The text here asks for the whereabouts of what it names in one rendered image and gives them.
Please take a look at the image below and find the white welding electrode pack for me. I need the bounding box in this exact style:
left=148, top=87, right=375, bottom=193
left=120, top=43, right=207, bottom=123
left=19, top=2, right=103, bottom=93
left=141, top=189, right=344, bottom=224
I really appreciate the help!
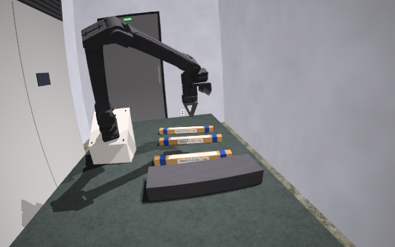
left=159, top=126, right=213, bottom=134

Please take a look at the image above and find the orange pack with white e6013 label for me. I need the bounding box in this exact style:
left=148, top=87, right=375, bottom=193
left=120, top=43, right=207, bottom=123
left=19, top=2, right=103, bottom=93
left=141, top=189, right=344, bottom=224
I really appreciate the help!
left=154, top=150, right=232, bottom=166

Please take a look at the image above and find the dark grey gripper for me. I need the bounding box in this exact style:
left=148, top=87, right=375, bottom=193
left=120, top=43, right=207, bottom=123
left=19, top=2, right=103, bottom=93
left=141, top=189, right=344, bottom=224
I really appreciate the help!
left=182, top=84, right=198, bottom=117

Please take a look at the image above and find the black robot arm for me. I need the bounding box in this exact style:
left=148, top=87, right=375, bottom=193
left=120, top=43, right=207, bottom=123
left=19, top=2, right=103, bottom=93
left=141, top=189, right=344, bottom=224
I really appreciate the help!
left=82, top=16, right=212, bottom=142

